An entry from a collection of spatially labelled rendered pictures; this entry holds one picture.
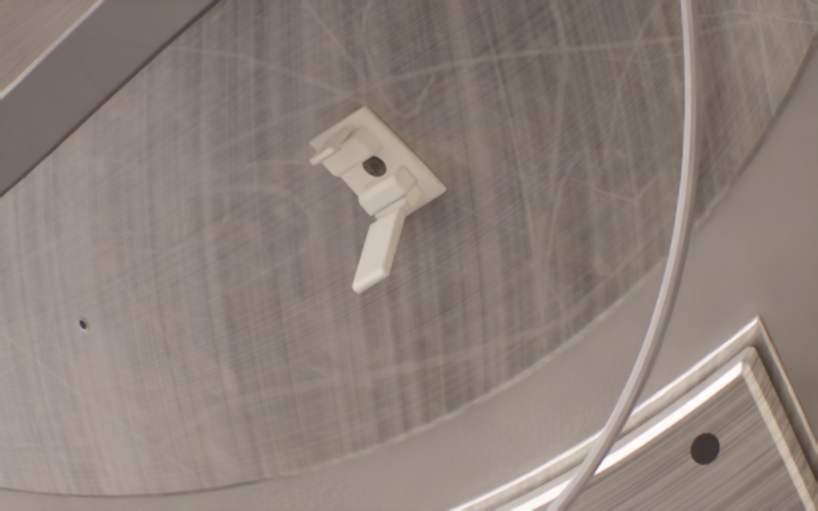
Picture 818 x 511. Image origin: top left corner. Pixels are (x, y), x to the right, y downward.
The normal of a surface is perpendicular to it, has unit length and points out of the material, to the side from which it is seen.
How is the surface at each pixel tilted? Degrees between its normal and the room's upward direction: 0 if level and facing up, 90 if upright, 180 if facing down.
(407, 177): 49
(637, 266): 90
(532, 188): 90
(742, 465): 90
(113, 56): 90
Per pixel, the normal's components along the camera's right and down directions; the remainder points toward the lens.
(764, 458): -0.41, 0.55
